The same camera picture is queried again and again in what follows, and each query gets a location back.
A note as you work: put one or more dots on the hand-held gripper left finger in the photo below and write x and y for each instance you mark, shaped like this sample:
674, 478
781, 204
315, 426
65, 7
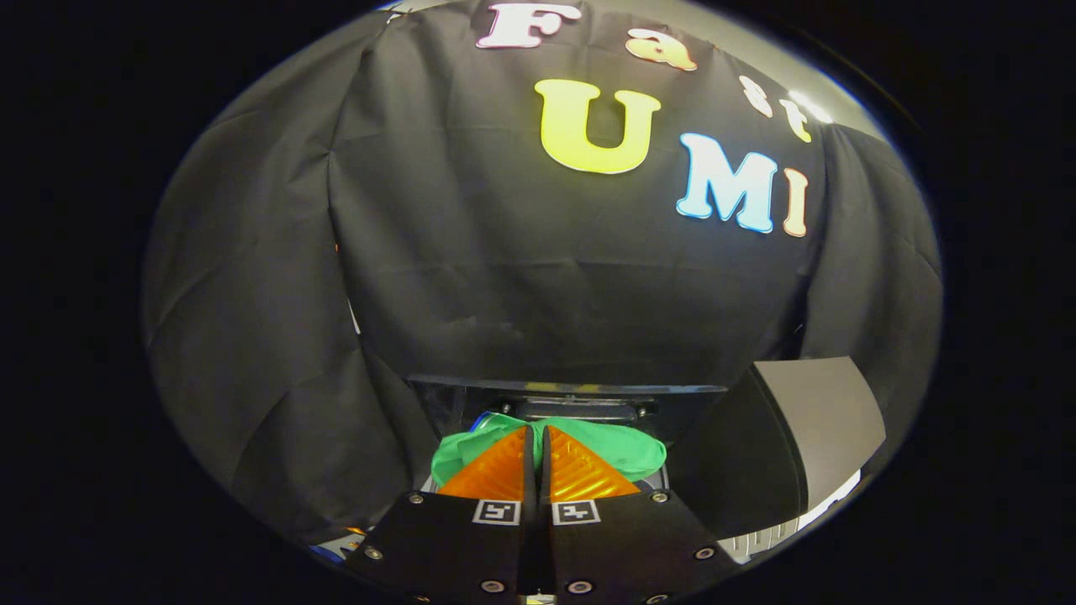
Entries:
471, 546

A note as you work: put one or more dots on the grey cabinet with black frame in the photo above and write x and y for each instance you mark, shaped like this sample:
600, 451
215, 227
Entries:
824, 420

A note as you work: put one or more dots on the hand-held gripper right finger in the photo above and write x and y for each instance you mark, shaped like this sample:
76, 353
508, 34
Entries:
614, 546

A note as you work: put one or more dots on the green polo shirt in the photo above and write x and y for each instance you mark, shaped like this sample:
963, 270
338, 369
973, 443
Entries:
626, 449

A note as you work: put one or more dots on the black backdrop cloth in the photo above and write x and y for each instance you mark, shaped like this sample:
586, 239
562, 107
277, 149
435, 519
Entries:
471, 252

